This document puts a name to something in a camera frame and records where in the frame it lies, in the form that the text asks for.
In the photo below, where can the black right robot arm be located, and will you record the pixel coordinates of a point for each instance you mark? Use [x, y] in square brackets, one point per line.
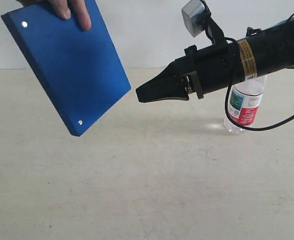
[263, 52]

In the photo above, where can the blue binder folder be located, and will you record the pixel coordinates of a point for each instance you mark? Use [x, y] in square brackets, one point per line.
[80, 71]

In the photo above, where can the clear bottle red cap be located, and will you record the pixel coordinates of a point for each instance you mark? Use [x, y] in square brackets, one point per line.
[244, 100]

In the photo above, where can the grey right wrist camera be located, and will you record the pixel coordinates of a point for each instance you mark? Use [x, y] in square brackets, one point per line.
[194, 13]

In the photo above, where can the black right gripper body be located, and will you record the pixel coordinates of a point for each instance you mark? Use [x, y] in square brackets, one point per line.
[212, 68]

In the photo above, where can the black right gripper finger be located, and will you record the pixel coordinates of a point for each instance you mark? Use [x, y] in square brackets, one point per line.
[168, 75]
[165, 87]

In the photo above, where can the person's open hand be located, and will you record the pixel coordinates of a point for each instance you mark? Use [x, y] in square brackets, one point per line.
[64, 9]

